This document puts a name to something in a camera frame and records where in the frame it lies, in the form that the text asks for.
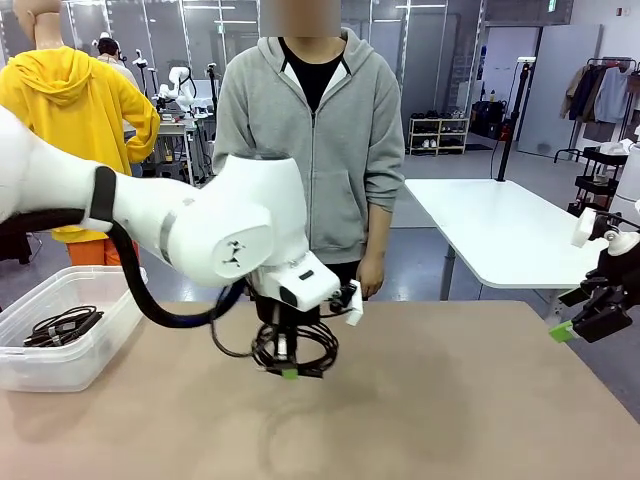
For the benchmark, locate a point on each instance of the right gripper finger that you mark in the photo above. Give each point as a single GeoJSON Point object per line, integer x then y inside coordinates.
{"type": "Point", "coordinates": [582, 296]}
{"type": "Point", "coordinates": [602, 320]}

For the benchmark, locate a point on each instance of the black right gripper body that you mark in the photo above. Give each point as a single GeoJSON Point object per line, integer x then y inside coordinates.
{"type": "Point", "coordinates": [620, 267]}

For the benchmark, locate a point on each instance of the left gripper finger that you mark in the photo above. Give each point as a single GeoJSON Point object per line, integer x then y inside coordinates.
{"type": "Point", "coordinates": [282, 355]}
{"type": "Point", "coordinates": [294, 347]}

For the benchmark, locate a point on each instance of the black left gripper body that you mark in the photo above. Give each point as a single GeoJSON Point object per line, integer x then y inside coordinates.
{"type": "Point", "coordinates": [290, 315]}

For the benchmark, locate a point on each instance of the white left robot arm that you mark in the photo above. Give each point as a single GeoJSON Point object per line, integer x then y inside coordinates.
{"type": "Point", "coordinates": [200, 225]}

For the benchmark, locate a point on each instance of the small white robot arm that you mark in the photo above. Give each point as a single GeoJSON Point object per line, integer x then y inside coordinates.
{"type": "Point", "coordinates": [180, 85]}

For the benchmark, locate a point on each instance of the person's left forearm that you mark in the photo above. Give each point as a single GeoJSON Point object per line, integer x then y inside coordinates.
{"type": "Point", "coordinates": [382, 230]}

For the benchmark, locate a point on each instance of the person's left hand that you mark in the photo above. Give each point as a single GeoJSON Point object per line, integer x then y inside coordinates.
{"type": "Point", "coordinates": [371, 280]}

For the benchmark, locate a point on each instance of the black utility trolley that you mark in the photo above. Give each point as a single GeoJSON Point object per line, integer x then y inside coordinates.
{"type": "Point", "coordinates": [595, 185]}

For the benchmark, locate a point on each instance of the white rounded column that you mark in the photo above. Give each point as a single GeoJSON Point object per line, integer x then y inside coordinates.
{"type": "Point", "coordinates": [631, 175]}

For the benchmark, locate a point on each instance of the white rounded-corner table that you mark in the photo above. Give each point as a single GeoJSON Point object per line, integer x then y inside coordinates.
{"type": "Point", "coordinates": [500, 225]}

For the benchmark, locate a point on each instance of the grey-blue hanging jacket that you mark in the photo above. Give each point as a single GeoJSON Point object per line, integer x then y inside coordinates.
{"type": "Point", "coordinates": [612, 97]}

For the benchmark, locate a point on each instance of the person wearing grey hoodie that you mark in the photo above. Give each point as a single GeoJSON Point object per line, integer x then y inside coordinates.
{"type": "Point", "coordinates": [340, 150]}

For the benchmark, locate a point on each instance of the dark hanging jacket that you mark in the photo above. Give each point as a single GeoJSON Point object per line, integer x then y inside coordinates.
{"type": "Point", "coordinates": [587, 95]}

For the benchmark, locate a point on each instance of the beige hanging coat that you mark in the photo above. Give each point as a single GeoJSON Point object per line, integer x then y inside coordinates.
{"type": "Point", "coordinates": [570, 95]}

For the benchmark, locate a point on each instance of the clear plastic storage box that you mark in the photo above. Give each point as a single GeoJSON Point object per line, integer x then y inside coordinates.
{"type": "Point", "coordinates": [100, 350]}

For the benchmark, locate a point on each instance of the grey step stool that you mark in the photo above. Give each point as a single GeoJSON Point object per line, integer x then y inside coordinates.
{"type": "Point", "coordinates": [171, 172]}

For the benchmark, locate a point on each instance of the black light stand pole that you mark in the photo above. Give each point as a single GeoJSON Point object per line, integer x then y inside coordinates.
{"type": "Point", "coordinates": [512, 115]}

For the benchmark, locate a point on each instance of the black luggage pile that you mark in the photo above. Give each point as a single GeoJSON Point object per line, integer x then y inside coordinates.
{"type": "Point", "coordinates": [487, 120]}

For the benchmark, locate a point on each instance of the black clothes rack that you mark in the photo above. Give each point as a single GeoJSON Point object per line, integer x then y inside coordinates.
{"type": "Point", "coordinates": [612, 61]}

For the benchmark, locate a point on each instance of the orange shorts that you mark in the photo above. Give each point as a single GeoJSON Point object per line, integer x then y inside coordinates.
{"type": "Point", "coordinates": [87, 252]}

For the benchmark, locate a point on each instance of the wooden shoe rack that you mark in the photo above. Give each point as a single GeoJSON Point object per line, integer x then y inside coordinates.
{"type": "Point", "coordinates": [439, 136]}

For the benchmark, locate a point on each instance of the cluttered white desk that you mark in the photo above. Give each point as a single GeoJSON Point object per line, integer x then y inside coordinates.
{"type": "Point", "coordinates": [175, 127]}

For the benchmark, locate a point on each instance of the slim black tripod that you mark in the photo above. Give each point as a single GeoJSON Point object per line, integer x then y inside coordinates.
{"type": "Point", "coordinates": [214, 85]}

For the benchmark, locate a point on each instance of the yellow hoodie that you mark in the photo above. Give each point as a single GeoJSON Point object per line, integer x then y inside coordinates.
{"type": "Point", "coordinates": [65, 100]}

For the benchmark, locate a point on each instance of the person in black cap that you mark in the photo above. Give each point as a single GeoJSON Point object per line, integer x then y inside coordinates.
{"type": "Point", "coordinates": [110, 50]}

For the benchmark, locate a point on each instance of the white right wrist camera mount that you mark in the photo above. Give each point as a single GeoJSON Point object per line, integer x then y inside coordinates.
{"type": "Point", "coordinates": [582, 227]}

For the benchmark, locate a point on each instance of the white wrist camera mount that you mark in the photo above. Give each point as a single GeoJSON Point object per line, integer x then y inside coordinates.
{"type": "Point", "coordinates": [354, 305]}
{"type": "Point", "coordinates": [582, 227]}

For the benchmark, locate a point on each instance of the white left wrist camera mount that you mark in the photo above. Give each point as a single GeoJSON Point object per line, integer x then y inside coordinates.
{"type": "Point", "coordinates": [354, 305]}

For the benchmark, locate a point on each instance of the black tripod with camera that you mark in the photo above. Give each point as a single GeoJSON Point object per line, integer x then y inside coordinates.
{"type": "Point", "coordinates": [145, 75]}

